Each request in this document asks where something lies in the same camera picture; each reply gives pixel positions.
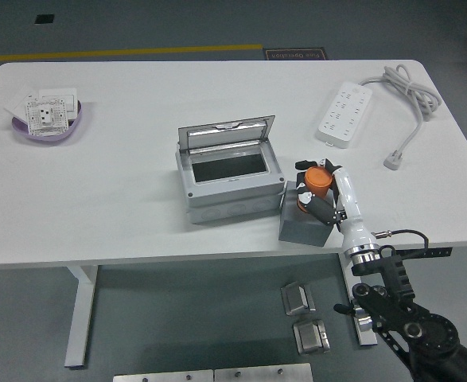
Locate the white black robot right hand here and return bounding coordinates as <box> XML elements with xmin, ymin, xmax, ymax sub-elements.
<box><xmin>294</xmin><ymin>158</ymin><xmax>377</xmax><ymax>255</ymax></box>

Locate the orange cylinder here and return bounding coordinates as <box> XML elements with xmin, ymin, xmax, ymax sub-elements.
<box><xmin>303</xmin><ymin>166</ymin><xmax>334</xmax><ymax>199</ymax></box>

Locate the grey junction box with lid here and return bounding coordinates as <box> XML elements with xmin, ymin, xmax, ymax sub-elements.
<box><xmin>175</xmin><ymin>115</ymin><xmax>286</xmax><ymax>224</ymax></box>

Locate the grey cube with round hole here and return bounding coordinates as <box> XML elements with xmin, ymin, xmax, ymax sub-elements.
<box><xmin>278</xmin><ymin>181</ymin><xmax>333</xmax><ymax>248</ymax></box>

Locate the black table control panel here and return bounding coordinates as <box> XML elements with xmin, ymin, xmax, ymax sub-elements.
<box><xmin>406</xmin><ymin>247</ymin><xmax>453</xmax><ymax>259</ymax></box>

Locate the white power strip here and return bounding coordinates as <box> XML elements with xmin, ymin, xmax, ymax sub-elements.
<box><xmin>315</xmin><ymin>81</ymin><xmax>373</xmax><ymax>150</ymax></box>

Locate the dark floor sign with text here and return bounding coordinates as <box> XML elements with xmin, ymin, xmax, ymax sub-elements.
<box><xmin>263</xmin><ymin>47</ymin><xmax>332</xmax><ymax>62</ymax></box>

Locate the metal plate with screws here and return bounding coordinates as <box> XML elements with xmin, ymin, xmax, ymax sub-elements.
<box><xmin>214</xmin><ymin>362</ymin><xmax>313</xmax><ymax>382</ymax></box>
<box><xmin>112</xmin><ymin>368</ymin><xmax>214</xmax><ymax>382</ymax></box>

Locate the purple bowl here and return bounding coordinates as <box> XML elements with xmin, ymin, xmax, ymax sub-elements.
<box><xmin>10</xmin><ymin>99</ymin><xmax>84</xmax><ymax>143</ymax></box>

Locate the white printed socket panel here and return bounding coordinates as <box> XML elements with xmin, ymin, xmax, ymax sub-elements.
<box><xmin>23</xmin><ymin>98</ymin><xmax>69</xmax><ymax>136</ymax></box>

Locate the white plain card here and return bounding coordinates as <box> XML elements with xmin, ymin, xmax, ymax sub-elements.
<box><xmin>3</xmin><ymin>90</ymin><xmax>39</xmax><ymax>120</ymax></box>

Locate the grey power cable with plug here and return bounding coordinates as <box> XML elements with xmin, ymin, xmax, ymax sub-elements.
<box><xmin>359</xmin><ymin>64</ymin><xmax>443</xmax><ymax>171</ymax></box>

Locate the small metal bracket block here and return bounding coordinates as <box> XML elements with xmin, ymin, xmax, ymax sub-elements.
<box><xmin>279</xmin><ymin>281</ymin><xmax>317</xmax><ymax>317</ymax></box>

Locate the large metal bracket block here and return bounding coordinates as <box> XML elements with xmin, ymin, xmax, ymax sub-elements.
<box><xmin>292</xmin><ymin>318</ymin><xmax>332</xmax><ymax>355</ymax></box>

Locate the white switch plate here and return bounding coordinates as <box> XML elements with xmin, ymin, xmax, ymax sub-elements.
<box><xmin>37</xmin><ymin>87</ymin><xmax>79</xmax><ymax>121</ymax></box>

